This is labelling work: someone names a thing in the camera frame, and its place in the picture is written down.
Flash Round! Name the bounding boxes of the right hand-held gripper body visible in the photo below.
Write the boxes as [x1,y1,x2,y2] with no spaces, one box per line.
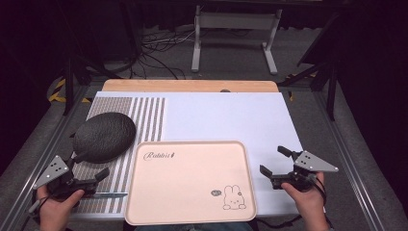
[270,149,340,193]

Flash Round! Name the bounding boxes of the grey striped placemat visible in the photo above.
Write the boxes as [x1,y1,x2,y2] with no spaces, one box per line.
[70,96,167,216]

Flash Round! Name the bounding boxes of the white table mat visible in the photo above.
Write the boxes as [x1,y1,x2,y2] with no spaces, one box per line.
[70,90,304,219]

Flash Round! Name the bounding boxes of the silver knife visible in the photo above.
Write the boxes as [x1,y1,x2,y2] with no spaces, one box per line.
[84,192,129,199]

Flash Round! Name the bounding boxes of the dark grey oval cushion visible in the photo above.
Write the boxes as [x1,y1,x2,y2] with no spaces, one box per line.
[68,112,138,165]

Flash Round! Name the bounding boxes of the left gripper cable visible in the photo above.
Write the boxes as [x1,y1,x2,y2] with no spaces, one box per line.
[27,190,51,225]

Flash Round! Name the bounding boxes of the bundle of black floor cables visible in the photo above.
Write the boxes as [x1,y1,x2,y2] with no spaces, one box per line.
[129,27,251,81]

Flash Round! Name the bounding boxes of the person's left hand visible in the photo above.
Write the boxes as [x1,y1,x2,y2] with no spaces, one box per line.
[36,186,86,227]

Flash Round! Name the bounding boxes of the white metal stand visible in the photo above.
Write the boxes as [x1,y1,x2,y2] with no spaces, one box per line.
[191,5,283,76]

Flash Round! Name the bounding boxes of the aluminium floor rail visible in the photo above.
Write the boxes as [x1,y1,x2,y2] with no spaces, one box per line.
[0,86,94,231]
[313,90,387,231]

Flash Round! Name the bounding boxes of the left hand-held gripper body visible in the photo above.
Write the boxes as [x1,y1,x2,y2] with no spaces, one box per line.
[33,155,99,201]

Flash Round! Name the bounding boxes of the pink tray with rabbit print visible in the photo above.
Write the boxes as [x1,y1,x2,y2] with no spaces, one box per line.
[124,140,258,226]

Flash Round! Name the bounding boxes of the yellow and black floor tape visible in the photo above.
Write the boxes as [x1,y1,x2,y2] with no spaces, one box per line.
[47,78,92,105]

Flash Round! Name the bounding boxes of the black tripod stand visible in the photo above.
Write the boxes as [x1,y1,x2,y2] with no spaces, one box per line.
[278,13,342,122]
[62,54,124,117]

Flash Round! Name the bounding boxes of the person's right hand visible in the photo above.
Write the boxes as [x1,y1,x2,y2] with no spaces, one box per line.
[281,171,326,224]

